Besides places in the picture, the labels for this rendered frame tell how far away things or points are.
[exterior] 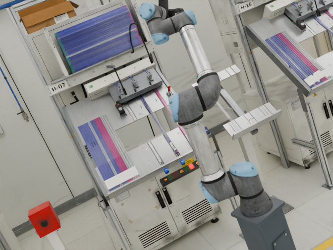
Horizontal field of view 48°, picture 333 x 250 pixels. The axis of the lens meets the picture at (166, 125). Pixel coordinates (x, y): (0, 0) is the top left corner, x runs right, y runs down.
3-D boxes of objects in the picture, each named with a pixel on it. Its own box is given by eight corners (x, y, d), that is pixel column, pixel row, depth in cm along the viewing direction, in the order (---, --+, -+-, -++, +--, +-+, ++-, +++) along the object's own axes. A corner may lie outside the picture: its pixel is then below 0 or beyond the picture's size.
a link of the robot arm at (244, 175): (266, 191, 167) (257, 164, 164) (238, 201, 168) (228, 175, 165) (259, 179, 179) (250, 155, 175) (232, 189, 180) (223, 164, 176)
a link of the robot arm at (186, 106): (240, 199, 168) (198, 87, 154) (209, 211, 169) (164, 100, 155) (235, 188, 179) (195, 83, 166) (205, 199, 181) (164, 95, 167)
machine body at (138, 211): (225, 219, 276) (196, 146, 259) (140, 268, 260) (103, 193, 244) (192, 191, 337) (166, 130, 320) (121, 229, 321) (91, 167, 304)
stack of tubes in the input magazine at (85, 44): (143, 43, 250) (128, 3, 243) (72, 73, 239) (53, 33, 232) (138, 43, 262) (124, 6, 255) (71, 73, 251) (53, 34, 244)
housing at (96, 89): (156, 77, 265) (155, 63, 253) (92, 105, 254) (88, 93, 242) (151, 69, 269) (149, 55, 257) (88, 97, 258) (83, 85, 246)
